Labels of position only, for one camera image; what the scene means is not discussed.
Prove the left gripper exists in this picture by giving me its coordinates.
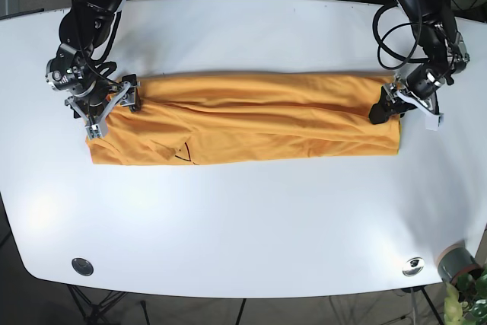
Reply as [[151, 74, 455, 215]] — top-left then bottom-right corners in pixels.
[[368, 59, 457, 131]]

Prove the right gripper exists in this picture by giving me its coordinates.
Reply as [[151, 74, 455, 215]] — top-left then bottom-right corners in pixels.
[[46, 47, 142, 140]]

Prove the orange T-shirt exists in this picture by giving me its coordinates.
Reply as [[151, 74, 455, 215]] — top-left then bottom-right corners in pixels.
[[87, 73, 401, 166]]

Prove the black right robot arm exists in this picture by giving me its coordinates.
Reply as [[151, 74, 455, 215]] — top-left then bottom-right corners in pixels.
[[46, 0, 142, 139]]

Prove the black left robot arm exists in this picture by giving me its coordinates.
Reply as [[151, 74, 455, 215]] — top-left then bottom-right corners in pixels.
[[369, 0, 470, 129]]

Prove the right silver table grommet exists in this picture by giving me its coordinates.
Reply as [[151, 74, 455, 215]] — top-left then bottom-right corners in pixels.
[[402, 257, 425, 277]]

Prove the silver table grommet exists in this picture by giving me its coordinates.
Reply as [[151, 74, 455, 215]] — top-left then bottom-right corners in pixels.
[[402, 257, 425, 277], [72, 257, 94, 276]]

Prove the grey plant pot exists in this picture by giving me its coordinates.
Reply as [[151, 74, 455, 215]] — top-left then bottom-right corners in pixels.
[[435, 244, 482, 284]]

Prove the left silver table grommet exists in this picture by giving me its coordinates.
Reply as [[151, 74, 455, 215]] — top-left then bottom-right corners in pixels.
[[72, 257, 94, 276]]

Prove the green potted plant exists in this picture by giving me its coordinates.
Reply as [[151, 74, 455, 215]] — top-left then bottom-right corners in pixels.
[[444, 268, 486, 325]]

